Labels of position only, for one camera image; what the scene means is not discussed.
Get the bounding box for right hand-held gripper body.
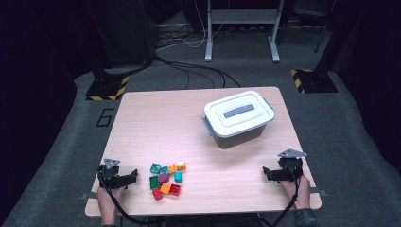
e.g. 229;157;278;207
277;148;308;183

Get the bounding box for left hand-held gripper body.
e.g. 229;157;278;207
97;158;127;190

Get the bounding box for green toy brick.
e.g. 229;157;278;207
148;175;161;191

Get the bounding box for clear brown storage box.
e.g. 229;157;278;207
201;115;269;150

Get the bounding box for white box lid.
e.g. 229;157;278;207
202;90;276;139

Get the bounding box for person's left hand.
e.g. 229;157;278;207
96;185;128;211

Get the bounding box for person's right hand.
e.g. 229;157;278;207
279;174;312;210

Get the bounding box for dark curtain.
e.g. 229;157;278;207
330;0;401;171
0;0;78;218

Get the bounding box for black stand leg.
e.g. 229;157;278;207
313;0;337;54

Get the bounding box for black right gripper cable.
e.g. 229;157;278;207
261;164;305;227

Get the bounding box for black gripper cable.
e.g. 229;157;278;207
261;164;305;227
96;165;168;227

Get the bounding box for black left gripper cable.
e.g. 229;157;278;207
96;165;168;227

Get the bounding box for black hazard-striped base plate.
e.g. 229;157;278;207
290;68;339;95
85;75;131;102

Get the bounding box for black floor cables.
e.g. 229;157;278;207
153;53;242;90

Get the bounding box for white floor cables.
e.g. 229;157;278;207
155;0;225;51

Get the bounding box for white metal desk frame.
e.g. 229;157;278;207
204;0;287;63

